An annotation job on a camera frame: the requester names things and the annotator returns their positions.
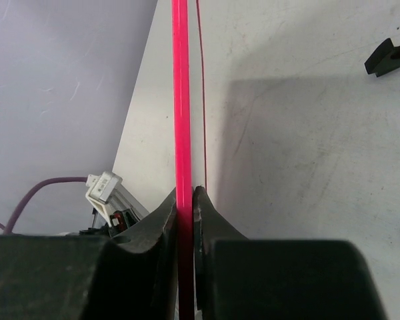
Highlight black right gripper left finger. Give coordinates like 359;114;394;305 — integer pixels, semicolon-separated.
0;193;177;319

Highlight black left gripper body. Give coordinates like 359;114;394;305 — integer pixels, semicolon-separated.
79;208;141;237

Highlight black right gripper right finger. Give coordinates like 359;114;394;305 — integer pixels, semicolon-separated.
193;186;385;319

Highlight pink framed whiteboard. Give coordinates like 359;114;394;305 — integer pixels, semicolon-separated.
171;1;207;319

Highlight aluminium table frame rail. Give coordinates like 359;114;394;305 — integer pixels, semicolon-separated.
109;186;149;220

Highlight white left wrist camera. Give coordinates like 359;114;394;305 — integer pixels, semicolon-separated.
85;171;122;226

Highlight wire whiteboard stand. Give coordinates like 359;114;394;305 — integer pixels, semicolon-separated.
364;38;400;77

